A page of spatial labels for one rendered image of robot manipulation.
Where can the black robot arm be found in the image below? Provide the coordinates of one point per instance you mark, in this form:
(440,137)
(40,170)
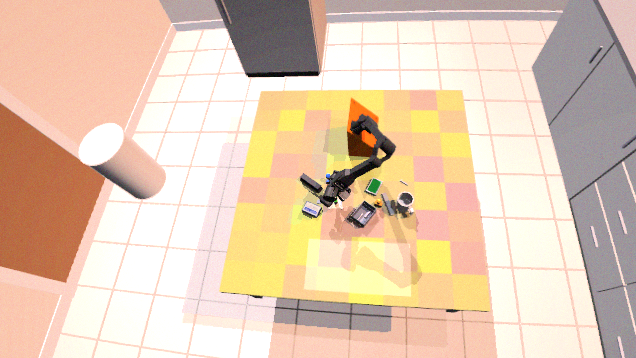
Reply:
(347,176)

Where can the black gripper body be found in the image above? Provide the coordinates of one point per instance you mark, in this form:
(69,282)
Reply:
(326,203)

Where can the white mug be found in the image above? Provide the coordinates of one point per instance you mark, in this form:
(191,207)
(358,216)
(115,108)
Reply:
(404,203)

